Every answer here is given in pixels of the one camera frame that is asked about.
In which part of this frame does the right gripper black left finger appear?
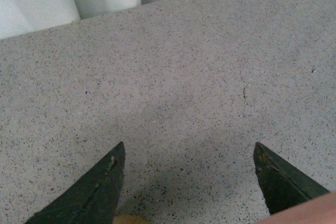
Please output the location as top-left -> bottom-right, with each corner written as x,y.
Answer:
26,142 -> 125,223

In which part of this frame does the wooden cylindrical chopstick holder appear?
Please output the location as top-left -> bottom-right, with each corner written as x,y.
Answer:
112,214 -> 149,224

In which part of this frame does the person's hand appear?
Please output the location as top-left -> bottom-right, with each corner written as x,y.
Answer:
255,191 -> 335,224

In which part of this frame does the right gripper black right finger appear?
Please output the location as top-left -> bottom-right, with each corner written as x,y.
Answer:
253,142 -> 330,215

